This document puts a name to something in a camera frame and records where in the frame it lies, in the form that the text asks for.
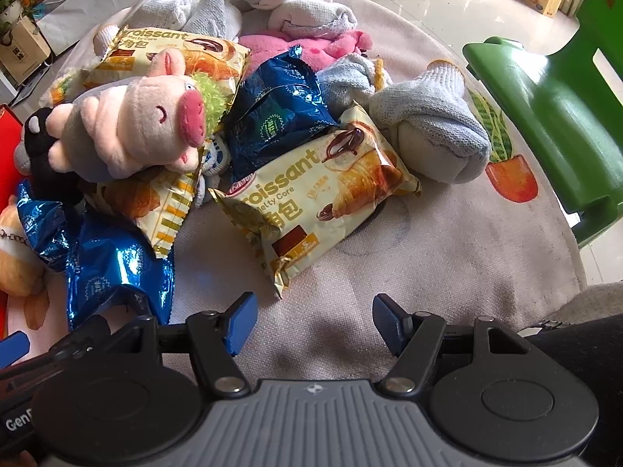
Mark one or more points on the dark blue snack packet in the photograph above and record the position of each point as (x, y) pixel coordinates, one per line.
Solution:
(272, 121)

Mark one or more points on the long cabinet with cloth cover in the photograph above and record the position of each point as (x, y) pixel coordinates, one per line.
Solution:
(97, 5)

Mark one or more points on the white yellow green plush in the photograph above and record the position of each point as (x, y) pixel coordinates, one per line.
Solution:
(65, 87)

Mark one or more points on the brown paper bag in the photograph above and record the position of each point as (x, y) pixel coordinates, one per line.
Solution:
(22, 48)

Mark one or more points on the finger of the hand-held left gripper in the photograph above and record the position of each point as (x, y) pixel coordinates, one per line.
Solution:
(12, 350)
(82, 338)

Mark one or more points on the large rolled knit glove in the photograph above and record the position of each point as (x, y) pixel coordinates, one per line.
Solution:
(428, 121)

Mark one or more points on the red cardboard box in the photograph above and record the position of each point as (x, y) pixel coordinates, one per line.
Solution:
(7, 155)

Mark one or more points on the green fuzzy plush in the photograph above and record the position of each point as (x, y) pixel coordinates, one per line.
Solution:
(216, 97)

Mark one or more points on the knotted light blue glove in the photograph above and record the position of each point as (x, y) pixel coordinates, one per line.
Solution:
(345, 78)

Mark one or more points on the small white blue plush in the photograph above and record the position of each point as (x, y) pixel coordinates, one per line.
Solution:
(214, 155)

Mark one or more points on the green plastic chair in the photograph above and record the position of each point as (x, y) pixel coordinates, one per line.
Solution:
(559, 107)

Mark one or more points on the orange hamster plush toy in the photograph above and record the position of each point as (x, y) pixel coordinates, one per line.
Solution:
(19, 262)

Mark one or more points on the yellow pastry snack packet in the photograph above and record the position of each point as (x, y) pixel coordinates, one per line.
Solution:
(146, 204)
(204, 53)
(301, 204)

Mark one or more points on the grey pink pig plush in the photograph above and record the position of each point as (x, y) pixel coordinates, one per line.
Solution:
(136, 121)

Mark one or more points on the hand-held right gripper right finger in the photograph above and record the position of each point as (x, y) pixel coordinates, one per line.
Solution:
(389, 323)

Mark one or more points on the black monkey plush toy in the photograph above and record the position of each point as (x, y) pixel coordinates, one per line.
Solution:
(44, 155)

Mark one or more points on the printed pale blanket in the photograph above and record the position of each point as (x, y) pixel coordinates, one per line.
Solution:
(340, 272)

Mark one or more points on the rolled grey knit glove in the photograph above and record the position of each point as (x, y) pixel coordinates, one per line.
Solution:
(219, 17)

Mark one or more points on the green potted plant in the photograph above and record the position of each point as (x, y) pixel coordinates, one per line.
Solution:
(12, 5)

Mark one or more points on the blue foil snack packet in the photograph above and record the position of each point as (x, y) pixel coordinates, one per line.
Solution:
(44, 233)
(112, 272)

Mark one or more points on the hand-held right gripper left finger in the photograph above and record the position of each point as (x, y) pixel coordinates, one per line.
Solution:
(241, 323)

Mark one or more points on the pink plush toy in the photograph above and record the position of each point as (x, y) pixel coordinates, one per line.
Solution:
(272, 48)

